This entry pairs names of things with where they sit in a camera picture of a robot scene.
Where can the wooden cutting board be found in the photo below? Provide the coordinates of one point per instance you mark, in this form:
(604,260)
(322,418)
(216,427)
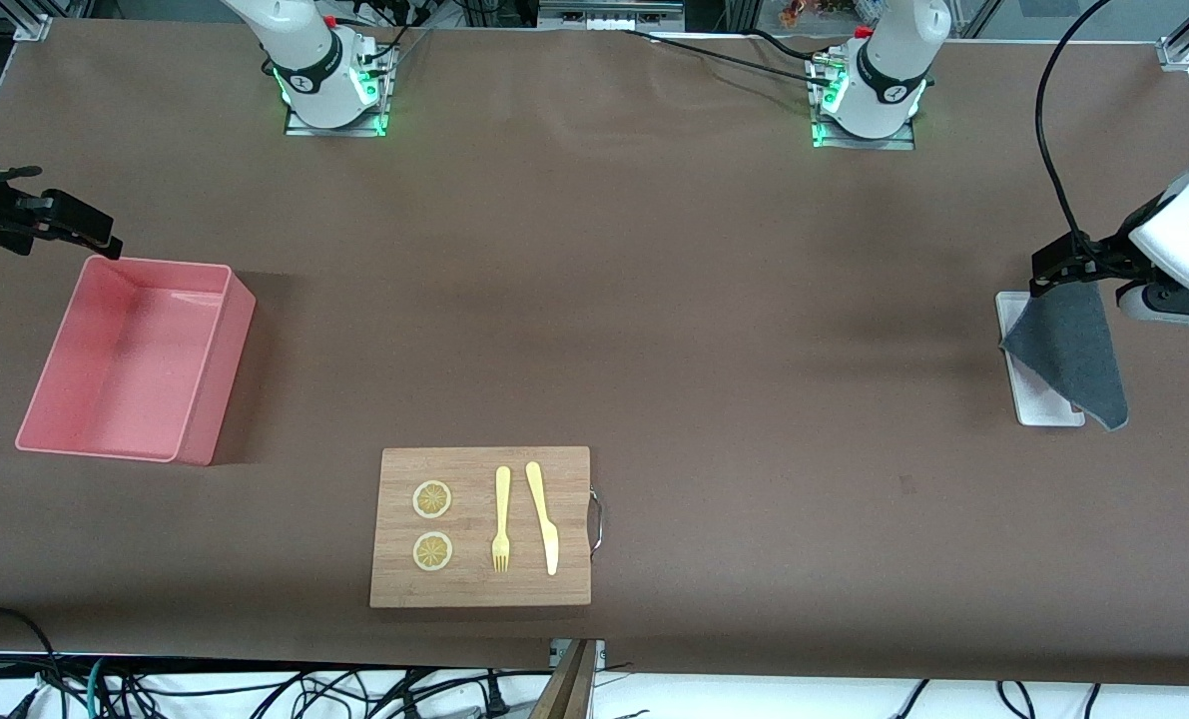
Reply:
(479,589)

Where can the white rectangular tray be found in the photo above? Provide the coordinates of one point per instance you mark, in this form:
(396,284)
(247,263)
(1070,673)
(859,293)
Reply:
(1038,399)

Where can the grey power strip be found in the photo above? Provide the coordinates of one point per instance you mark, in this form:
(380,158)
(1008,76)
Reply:
(609,12)

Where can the pink plastic bin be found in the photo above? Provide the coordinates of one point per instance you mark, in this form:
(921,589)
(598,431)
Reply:
(125,359)

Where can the yellow plastic fork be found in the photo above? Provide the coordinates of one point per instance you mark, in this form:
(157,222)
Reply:
(502,499)

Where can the wooden beam under table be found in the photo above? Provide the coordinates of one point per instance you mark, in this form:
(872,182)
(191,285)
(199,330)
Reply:
(566,684)

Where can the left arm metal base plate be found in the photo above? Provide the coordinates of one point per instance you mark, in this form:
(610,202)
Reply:
(864,143)

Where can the dark grey microfibre cloth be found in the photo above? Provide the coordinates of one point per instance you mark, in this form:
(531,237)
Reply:
(1068,350)

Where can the yellow plastic knife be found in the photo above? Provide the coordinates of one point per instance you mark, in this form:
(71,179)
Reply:
(544,519)

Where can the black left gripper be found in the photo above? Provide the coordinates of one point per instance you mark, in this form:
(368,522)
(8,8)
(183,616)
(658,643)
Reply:
(1103,251)

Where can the lemon slice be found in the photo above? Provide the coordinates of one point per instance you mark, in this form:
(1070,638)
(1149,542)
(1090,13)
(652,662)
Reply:
(432,551)
(431,499)

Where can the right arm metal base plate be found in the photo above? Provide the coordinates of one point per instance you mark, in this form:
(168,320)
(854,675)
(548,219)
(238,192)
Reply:
(354,127)

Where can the black power plug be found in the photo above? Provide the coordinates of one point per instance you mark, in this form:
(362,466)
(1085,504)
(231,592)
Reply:
(497,696)

